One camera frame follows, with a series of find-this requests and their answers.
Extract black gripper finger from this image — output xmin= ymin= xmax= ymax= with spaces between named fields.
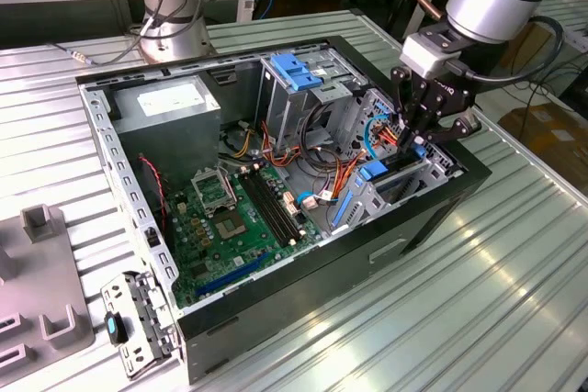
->
xmin=414 ymin=95 xmax=482 ymax=149
xmin=390 ymin=65 xmax=431 ymax=151

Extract orange red power wire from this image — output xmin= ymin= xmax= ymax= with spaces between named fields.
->
xmin=374 ymin=118 xmax=410 ymax=150

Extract hard disk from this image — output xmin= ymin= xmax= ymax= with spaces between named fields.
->
xmin=329 ymin=143 xmax=427 ymax=229

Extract grey metal disk bay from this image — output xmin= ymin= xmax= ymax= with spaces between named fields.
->
xmin=328 ymin=88 xmax=463 ymax=235

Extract large cardboard floor box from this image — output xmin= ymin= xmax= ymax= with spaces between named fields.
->
xmin=498 ymin=105 xmax=588 ymax=182

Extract blue plastic drive latch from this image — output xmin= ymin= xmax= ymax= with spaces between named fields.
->
xmin=270 ymin=52 xmax=322 ymax=93

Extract grey optical drive cage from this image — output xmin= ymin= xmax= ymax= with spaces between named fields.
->
xmin=254 ymin=45 xmax=368 ymax=154

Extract metal slat rack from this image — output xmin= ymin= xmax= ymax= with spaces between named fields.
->
xmin=532 ymin=0 xmax=588 ymax=53

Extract black RAM slot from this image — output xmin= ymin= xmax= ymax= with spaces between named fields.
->
xmin=240 ymin=171 xmax=290 ymax=249
xmin=251 ymin=169 xmax=303 ymax=245

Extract black open PC case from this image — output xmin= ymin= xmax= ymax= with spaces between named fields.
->
xmin=74 ymin=35 xmax=492 ymax=386

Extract metal CPU socket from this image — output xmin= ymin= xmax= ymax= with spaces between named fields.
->
xmin=190 ymin=166 xmax=239 ymax=218

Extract square chipset chip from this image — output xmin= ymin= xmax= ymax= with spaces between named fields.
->
xmin=215 ymin=213 xmax=250 ymax=241

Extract grey power supply unit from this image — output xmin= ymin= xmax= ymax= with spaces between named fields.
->
xmin=109 ymin=75 xmax=222 ymax=186

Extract green motherboard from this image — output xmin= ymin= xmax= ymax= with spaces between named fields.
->
xmin=164 ymin=164 xmax=322 ymax=308

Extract blue expansion slot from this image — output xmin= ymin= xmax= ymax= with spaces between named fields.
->
xmin=195 ymin=252 xmax=270 ymax=299

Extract black and blue latch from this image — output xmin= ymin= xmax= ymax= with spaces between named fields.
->
xmin=104 ymin=311 xmax=130 ymax=345

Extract grey parts rack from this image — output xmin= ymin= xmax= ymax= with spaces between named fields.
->
xmin=0 ymin=203 xmax=96 ymax=368

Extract thick black camera cable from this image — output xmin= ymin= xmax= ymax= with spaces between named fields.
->
xmin=446 ymin=15 xmax=566 ymax=85

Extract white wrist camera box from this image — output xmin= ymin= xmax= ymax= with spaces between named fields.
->
xmin=398 ymin=32 xmax=460 ymax=80

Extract blue data wire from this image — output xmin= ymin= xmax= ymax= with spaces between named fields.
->
xmin=361 ymin=105 xmax=392 ymax=159

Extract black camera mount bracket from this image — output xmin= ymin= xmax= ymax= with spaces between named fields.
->
xmin=415 ymin=23 xmax=460 ymax=47

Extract red orange wire bundle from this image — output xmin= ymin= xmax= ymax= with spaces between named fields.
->
xmin=259 ymin=119 xmax=307 ymax=169

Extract blue wire white connector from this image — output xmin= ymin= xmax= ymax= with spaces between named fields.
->
xmin=293 ymin=188 xmax=339 ymax=210

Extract yellow orange wires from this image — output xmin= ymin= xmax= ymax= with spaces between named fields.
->
xmin=229 ymin=129 xmax=254 ymax=159

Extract red black twisted wire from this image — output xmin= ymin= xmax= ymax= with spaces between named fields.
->
xmin=137 ymin=154 xmax=167 ymax=232

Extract black cable metal connector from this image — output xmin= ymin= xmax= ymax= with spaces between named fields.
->
xmin=45 ymin=0 xmax=194 ymax=67

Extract hinged metal slot bracket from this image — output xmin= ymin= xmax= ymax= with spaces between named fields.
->
xmin=99 ymin=271 xmax=183 ymax=382

